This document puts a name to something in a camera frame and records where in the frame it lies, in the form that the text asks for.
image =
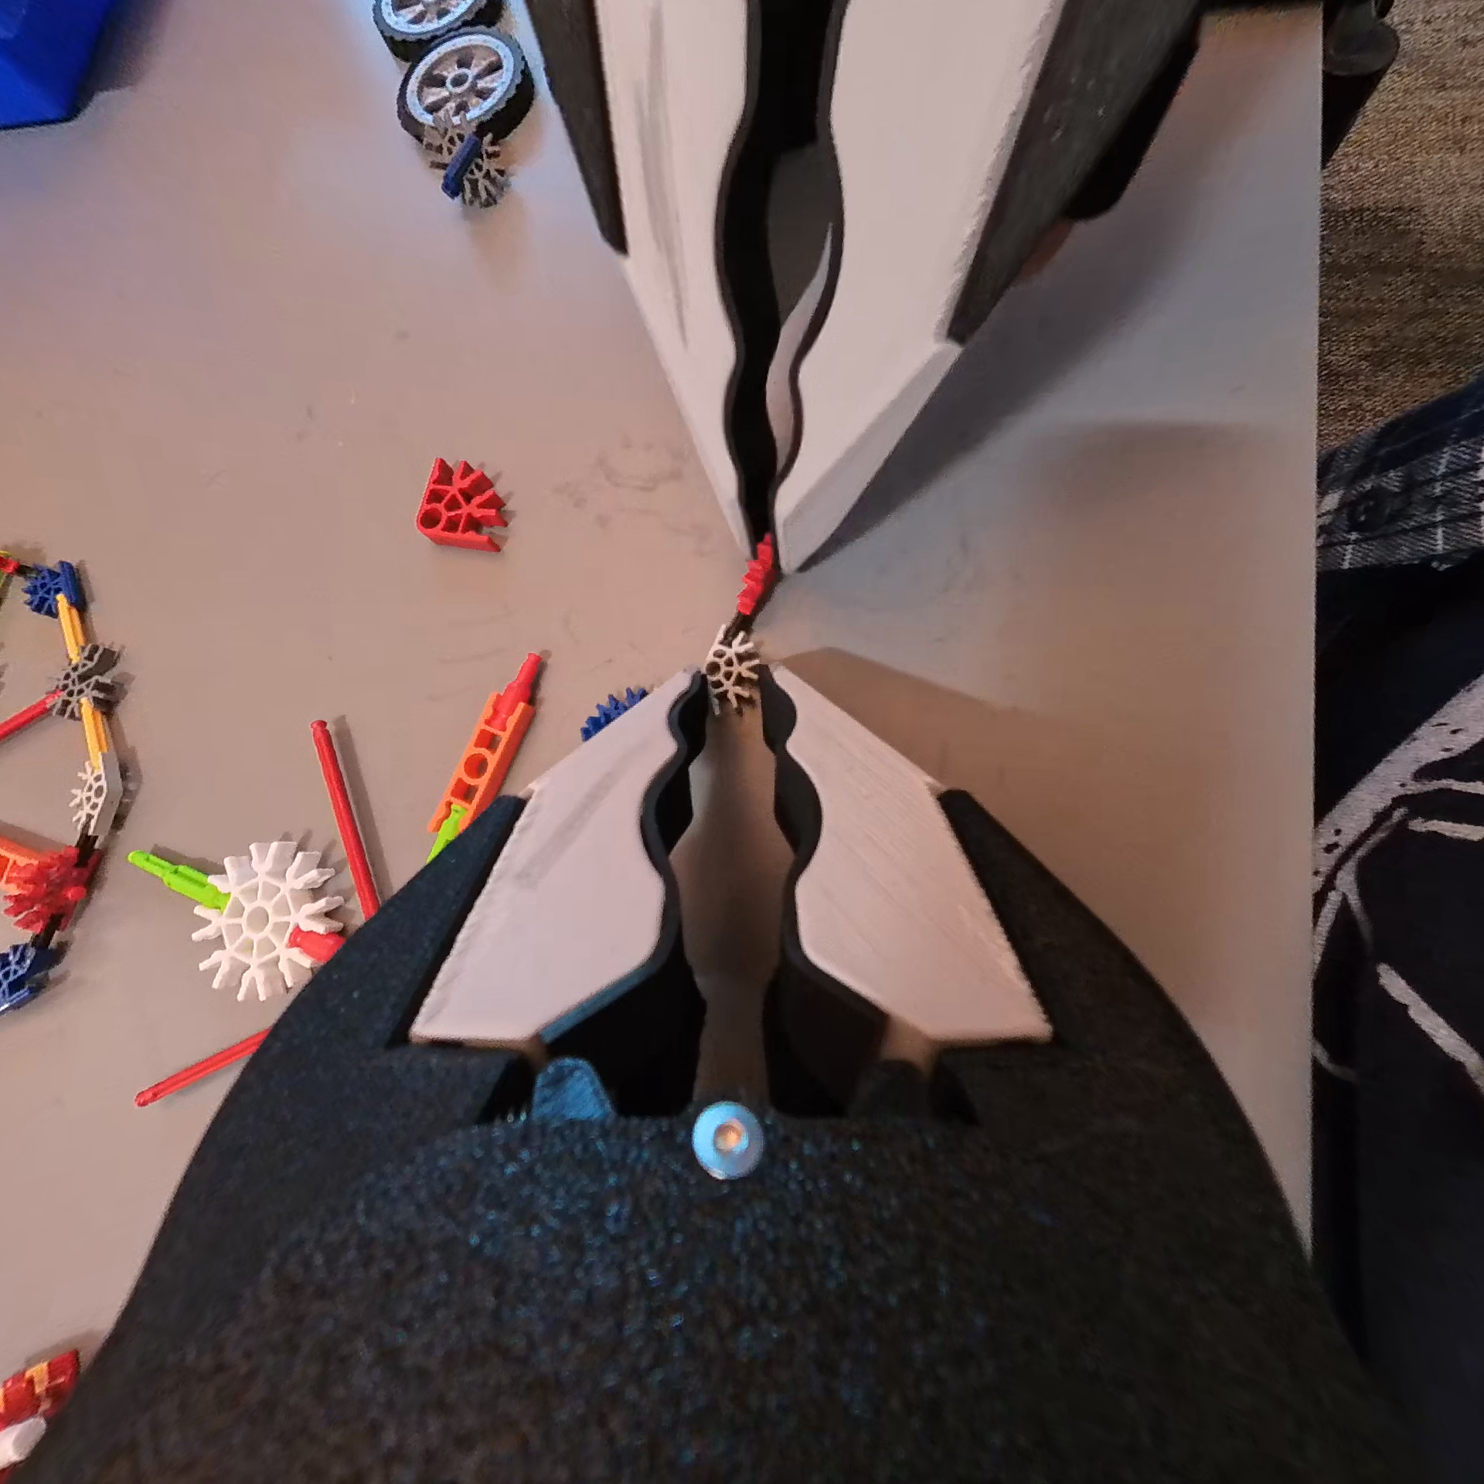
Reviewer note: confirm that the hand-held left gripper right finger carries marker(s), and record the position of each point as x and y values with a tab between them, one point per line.
915	915

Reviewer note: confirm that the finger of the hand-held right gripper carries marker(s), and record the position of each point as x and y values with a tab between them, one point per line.
671	173
915	173

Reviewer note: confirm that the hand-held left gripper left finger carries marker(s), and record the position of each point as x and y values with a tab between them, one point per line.
544	915

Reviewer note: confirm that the green toy rod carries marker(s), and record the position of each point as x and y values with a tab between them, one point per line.
443	832

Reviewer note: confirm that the orange ladder connector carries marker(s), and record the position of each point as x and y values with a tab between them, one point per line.
486	752

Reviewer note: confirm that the red short toy rod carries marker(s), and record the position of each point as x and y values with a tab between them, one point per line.
523	678

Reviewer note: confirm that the half-built spoke toy model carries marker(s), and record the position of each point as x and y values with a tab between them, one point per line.
267	915

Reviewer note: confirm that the pale grey small connector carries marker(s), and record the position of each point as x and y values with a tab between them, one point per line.
733	669

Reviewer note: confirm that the red fan connector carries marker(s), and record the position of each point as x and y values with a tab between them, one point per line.
760	567

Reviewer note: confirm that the toy model with black wheels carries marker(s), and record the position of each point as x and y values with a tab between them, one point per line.
463	81

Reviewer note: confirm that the black chair base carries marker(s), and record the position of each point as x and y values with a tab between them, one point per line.
1357	46

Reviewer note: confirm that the small red toy piece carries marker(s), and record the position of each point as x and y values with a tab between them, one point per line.
452	516

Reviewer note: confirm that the colourful toy wheel model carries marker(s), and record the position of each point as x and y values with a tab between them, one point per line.
86	683

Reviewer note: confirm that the dark printed t-shirt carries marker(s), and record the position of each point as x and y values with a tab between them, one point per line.
1413	1042

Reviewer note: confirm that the blue ribbed storage bin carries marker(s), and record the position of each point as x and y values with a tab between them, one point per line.
46	58

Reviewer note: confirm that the red yellow connector cluster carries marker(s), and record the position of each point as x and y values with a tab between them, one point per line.
33	1402

